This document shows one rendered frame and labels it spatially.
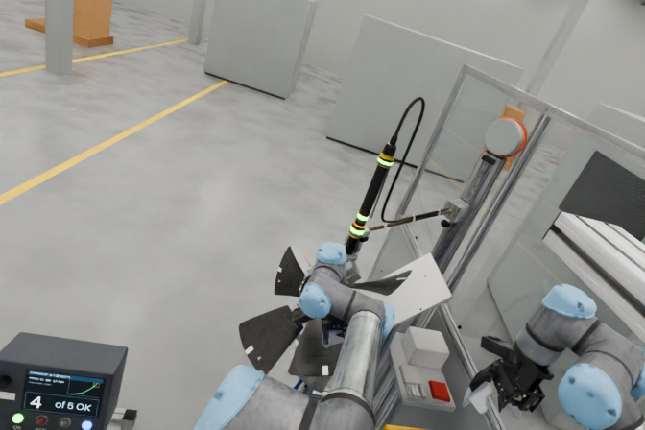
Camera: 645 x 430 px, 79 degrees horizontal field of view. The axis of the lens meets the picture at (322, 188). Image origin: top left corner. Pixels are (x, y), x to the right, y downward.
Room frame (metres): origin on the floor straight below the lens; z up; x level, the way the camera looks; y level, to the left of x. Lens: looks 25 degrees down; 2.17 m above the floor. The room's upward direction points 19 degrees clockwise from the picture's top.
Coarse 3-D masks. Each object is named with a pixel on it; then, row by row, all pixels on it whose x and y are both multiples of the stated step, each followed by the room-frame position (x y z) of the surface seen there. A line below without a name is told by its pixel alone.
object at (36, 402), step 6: (30, 396) 0.53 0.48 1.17; (36, 396) 0.53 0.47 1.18; (42, 396) 0.54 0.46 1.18; (48, 396) 0.54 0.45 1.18; (24, 402) 0.52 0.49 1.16; (30, 402) 0.53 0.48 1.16; (36, 402) 0.53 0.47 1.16; (42, 402) 0.53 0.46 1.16; (24, 408) 0.52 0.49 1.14; (30, 408) 0.52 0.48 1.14; (36, 408) 0.53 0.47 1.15; (42, 408) 0.53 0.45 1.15
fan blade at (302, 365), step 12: (312, 324) 1.02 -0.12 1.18; (312, 336) 0.97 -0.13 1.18; (300, 348) 0.92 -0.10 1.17; (312, 348) 0.92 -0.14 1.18; (324, 348) 0.93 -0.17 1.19; (336, 348) 0.94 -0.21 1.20; (300, 360) 0.88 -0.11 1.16; (312, 360) 0.88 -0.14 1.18; (324, 360) 0.89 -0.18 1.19; (336, 360) 0.90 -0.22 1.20; (300, 372) 0.84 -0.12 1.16; (312, 372) 0.84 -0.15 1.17
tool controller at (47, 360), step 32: (0, 352) 0.56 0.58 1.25; (32, 352) 0.58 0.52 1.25; (64, 352) 0.61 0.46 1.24; (96, 352) 0.64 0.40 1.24; (0, 384) 0.52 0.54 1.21; (32, 384) 0.54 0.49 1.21; (64, 384) 0.56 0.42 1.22; (96, 384) 0.57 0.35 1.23; (0, 416) 0.50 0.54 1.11; (32, 416) 0.52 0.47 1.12; (64, 416) 0.54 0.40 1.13; (96, 416) 0.55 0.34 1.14
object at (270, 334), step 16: (256, 320) 1.12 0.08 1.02; (272, 320) 1.12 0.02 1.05; (288, 320) 1.12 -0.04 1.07; (240, 336) 1.09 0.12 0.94; (256, 336) 1.08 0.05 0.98; (272, 336) 1.08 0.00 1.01; (288, 336) 1.08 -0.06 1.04; (256, 352) 1.03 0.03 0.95; (272, 352) 1.03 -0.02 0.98; (256, 368) 0.99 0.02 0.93; (272, 368) 1.00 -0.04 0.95
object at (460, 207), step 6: (456, 198) 1.59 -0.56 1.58; (462, 198) 1.60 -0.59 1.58; (444, 204) 1.54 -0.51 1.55; (450, 204) 1.53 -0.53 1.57; (456, 204) 1.52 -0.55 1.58; (462, 204) 1.54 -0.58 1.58; (468, 204) 1.56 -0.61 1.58; (456, 210) 1.50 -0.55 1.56; (462, 210) 1.51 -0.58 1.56; (468, 210) 1.56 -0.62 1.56; (450, 216) 1.51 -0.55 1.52; (456, 216) 1.50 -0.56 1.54; (462, 216) 1.53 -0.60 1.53
